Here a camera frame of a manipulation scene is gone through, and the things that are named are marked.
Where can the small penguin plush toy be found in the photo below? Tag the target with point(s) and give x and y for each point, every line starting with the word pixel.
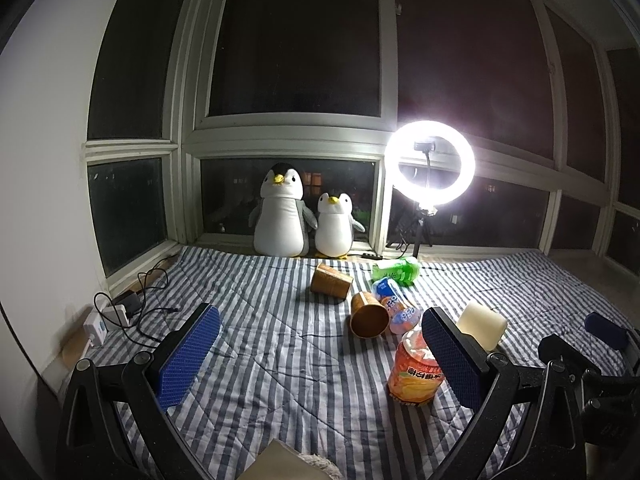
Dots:
pixel 334 230

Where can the black power strip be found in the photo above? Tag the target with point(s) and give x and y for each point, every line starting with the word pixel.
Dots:
pixel 372 256

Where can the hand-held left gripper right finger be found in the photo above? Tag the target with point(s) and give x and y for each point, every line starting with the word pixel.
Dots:
pixel 452 360

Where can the striped blanket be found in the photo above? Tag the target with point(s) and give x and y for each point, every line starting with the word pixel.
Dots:
pixel 280 360

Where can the white power strip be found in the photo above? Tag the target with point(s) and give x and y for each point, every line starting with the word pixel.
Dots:
pixel 102 322

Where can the white window frame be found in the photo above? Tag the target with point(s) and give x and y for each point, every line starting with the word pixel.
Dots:
pixel 290 132

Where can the green plastic bottle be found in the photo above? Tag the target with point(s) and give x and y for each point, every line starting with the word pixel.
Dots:
pixel 397 271

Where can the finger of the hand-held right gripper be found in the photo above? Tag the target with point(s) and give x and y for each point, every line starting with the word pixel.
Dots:
pixel 560 350
pixel 607 329

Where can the large penguin plush toy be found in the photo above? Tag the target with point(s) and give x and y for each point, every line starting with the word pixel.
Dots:
pixel 281 215

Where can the black power adapter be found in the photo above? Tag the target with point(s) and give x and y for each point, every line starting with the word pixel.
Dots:
pixel 126 304

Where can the orange drink cup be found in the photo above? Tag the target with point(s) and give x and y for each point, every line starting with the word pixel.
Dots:
pixel 415 375

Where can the grey fluffy cloth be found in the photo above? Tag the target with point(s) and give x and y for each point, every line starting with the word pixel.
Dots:
pixel 317 467

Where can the brown paper cup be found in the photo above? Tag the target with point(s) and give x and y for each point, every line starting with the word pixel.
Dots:
pixel 331 281
pixel 369 312

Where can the cream white cup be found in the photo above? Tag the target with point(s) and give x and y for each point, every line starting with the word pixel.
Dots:
pixel 482 325

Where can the black tripod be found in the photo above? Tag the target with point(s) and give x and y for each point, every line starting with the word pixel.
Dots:
pixel 417 232

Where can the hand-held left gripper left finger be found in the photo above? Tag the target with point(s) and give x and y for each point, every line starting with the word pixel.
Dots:
pixel 186 352

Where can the blue and orange bottle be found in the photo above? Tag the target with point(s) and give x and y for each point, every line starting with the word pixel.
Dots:
pixel 395 305

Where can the black phone clamp gooseneck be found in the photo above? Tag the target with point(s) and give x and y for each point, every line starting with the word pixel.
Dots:
pixel 424 146

